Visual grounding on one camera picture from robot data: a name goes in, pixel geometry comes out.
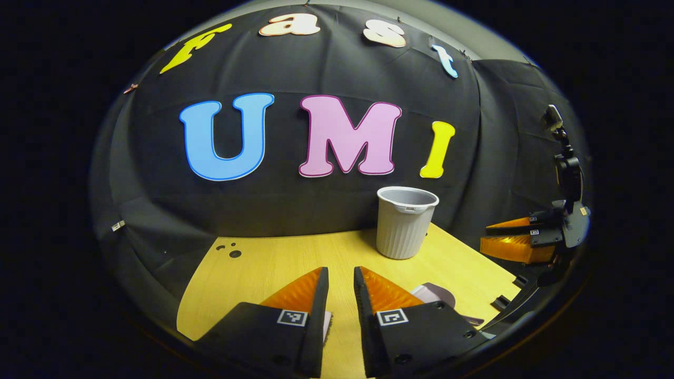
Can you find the black desk edge bracket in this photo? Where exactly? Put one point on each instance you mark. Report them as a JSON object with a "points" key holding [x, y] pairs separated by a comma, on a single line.
{"points": [[521, 280], [501, 302]]}

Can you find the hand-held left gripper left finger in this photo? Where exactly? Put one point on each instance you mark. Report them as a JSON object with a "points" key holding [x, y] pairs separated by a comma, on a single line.
{"points": [[316, 326]]}

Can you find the small white cloth tag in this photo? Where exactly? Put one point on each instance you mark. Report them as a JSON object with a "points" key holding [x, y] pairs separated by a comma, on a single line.
{"points": [[119, 226]]}

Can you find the black backdrop cloth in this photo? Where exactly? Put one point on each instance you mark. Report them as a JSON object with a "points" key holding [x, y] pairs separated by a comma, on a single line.
{"points": [[316, 205]]}

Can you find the yellow wooden desktop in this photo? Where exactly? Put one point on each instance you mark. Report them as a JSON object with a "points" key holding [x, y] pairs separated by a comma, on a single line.
{"points": [[274, 268]]}

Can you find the copper cloth clip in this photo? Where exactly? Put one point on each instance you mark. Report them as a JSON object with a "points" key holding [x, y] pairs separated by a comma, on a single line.
{"points": [[130, 89]]}

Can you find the small pale lilac broom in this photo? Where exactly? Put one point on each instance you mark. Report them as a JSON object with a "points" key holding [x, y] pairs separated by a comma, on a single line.
{"points": [[327, 323]]}

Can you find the pale lilac dustpan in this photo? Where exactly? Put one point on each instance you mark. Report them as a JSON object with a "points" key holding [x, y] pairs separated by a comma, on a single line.
{"points": [[437, 292]]}

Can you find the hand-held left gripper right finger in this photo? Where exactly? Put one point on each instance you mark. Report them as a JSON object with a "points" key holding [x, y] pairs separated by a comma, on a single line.
{"points": [[368, 337]]}

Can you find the white ribbed garbage bin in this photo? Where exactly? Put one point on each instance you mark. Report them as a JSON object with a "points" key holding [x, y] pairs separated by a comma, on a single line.
{"points": [[405, 226]]}

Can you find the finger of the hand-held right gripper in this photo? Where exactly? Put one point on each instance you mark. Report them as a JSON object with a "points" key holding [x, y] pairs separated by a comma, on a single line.
{"points": [[545, 238], [545, 218]]}

